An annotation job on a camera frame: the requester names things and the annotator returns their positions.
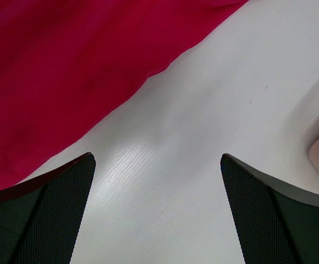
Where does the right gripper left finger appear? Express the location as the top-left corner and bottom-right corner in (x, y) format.
(0, 152), (96, 263)

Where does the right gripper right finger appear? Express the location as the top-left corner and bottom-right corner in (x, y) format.
(221, 153), (319, 263)

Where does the magenta t shirt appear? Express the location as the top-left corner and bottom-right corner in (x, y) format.
(0, 1), (244, 190)

